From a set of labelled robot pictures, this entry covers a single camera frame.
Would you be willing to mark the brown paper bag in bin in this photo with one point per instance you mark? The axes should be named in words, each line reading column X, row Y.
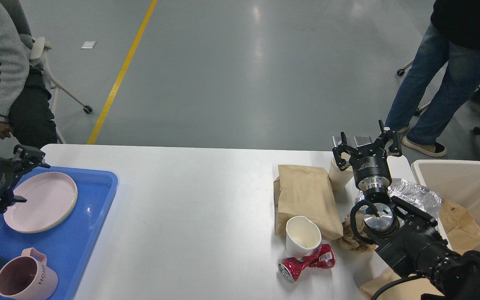
column 460, row 226

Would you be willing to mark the standing person blue jeans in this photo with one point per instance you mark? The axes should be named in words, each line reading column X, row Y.
column 452, row 39

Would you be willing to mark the crumpled brown paper ball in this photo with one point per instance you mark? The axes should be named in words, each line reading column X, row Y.
column 348, row 241

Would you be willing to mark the crumpled aluminium foil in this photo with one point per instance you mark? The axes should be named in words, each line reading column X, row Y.
column 415, row 196

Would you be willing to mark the metal floor plates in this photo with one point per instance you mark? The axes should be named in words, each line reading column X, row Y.
column 354, row 141

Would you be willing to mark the blue plastic tray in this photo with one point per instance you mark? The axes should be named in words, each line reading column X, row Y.
column 68, row 246

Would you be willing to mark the seated person grey sweater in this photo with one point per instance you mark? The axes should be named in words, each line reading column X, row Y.
column 24, row 110

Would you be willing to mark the pink plate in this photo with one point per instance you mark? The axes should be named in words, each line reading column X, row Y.
column 47, row 184

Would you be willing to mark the white paper cup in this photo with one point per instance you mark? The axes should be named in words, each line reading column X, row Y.
column 339, row 179
column 302, row 237

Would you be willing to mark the large brown paper bag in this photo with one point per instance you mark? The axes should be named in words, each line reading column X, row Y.
column 306, row 191

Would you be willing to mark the crushed red soda can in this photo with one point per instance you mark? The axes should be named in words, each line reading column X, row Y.
column 291, row 268

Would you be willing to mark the pink mug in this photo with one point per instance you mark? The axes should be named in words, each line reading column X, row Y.
column 27, row 277

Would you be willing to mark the white paper cup back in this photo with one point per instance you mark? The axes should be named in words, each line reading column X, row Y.
column 339, row 179

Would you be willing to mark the white paper cup front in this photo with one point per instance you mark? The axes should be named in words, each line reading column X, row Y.
column 302, row 237

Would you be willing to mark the white plastic bin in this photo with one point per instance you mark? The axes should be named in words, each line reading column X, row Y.
column 454, row 180

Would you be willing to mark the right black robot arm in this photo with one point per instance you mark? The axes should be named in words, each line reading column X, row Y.
column 405, row 236

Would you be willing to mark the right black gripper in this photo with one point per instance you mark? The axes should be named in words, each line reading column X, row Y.
column 371, row 171

